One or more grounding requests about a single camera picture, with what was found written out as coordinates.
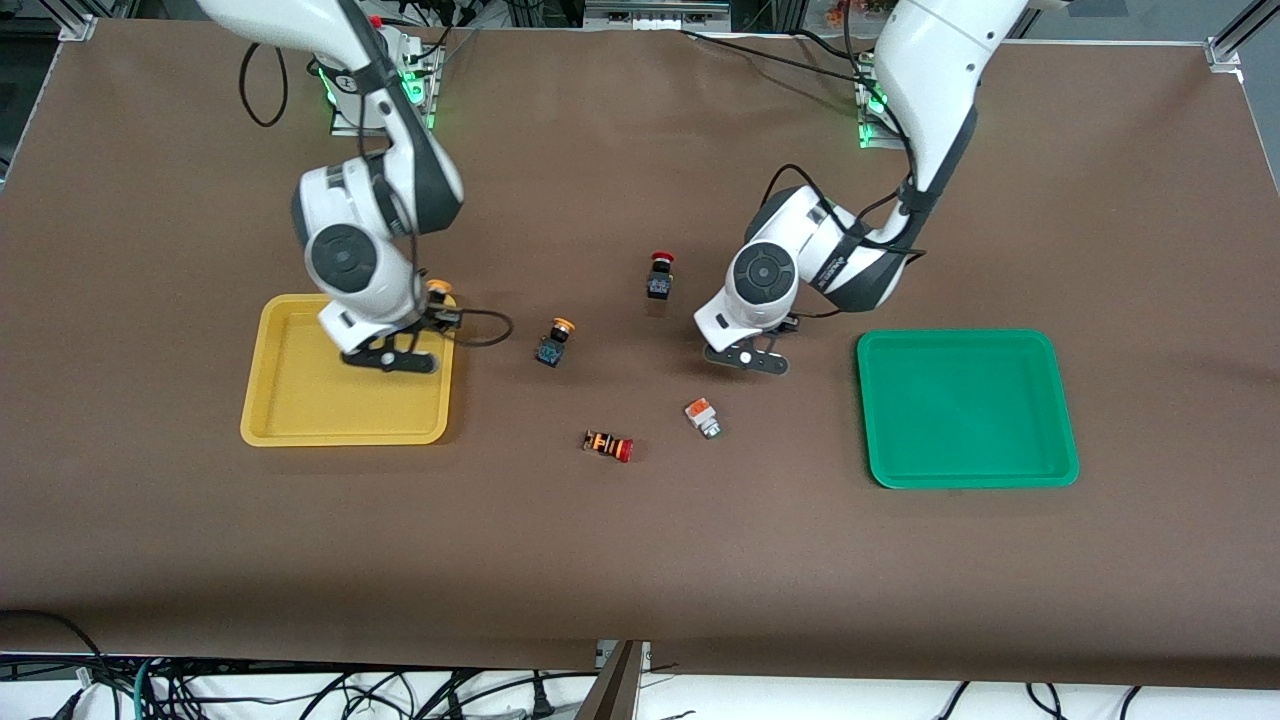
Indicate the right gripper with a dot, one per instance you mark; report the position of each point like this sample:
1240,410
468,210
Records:
441,316

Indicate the white push button orange base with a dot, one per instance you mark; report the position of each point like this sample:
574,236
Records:
702,416

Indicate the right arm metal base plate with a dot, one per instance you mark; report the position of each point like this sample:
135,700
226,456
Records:
425,100

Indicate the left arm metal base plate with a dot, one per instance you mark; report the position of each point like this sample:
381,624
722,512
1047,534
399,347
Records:
868,135

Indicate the brown table cover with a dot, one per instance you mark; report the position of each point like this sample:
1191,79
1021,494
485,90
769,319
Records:
640,560

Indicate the aluminium frame profile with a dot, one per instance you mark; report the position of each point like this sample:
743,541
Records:
78,27
1235,40

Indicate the yellow push button black body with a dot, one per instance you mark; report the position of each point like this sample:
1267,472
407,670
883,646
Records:
553,345
437,291

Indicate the grey metal box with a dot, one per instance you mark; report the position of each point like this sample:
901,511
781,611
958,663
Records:
655,12

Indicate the red push button black body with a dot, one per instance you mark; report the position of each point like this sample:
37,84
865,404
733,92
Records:
660,280

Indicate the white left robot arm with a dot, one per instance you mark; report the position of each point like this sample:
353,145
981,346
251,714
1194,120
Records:
940,60

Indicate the grey table leg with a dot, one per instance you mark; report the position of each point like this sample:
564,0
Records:
615,690

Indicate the yellow plastic tray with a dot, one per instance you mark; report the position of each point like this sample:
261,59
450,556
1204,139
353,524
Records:
300,410

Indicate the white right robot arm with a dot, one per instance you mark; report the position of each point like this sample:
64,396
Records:
345,260

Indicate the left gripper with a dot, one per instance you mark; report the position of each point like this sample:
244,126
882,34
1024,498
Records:
782,327

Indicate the red push button striped body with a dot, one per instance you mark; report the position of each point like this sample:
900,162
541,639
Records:
608,445

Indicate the small orange background object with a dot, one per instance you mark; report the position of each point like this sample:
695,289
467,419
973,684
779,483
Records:
839,11

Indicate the green plastic tray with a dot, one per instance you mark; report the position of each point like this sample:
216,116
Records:
965,410

